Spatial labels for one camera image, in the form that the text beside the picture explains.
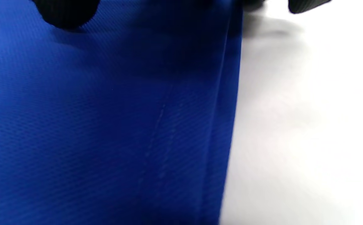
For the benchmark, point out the blue t-shirt clothes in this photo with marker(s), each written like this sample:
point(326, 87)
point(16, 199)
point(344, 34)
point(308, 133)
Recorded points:
point(106, 125)

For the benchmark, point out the person's right hand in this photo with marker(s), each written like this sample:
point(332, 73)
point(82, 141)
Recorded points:
point(65, 14)

